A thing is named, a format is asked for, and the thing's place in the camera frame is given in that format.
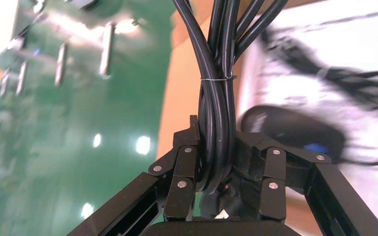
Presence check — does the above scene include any white blurry furniture piece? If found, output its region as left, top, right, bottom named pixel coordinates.
left=0, top=0, right=25, bottom=60

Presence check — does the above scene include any white printed instruction sheet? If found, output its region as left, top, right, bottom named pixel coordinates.
left=236, top=0, right=378, bottom=225

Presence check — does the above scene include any white wire twist tie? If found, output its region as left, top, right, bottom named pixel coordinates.
left=200, top=75, right=238, bottom=82

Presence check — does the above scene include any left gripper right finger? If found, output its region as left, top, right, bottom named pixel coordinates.
left=235, top=130, right=378, bottom=236

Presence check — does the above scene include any tall white stand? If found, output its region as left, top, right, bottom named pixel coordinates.
left=98, top=22, right=116, bottom=80

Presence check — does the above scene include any white stand foot bar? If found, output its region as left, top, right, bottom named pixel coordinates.
left=15, top=61, right=28, bottom=96
left=0, top=69, right=11, bottom=97

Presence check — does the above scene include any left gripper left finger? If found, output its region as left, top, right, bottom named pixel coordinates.
left=66, top=115, right=201, bottom=236

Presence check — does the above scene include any short white stand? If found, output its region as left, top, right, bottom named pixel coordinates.
left=54, top=43, right=68, bottom=88

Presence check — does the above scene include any thick black cable bundle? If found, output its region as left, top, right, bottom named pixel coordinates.
left=172, top=0, right=289, bottom=193

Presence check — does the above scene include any black computer mouse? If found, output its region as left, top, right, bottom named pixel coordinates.
left=240, top=105, right=346, bottom=164

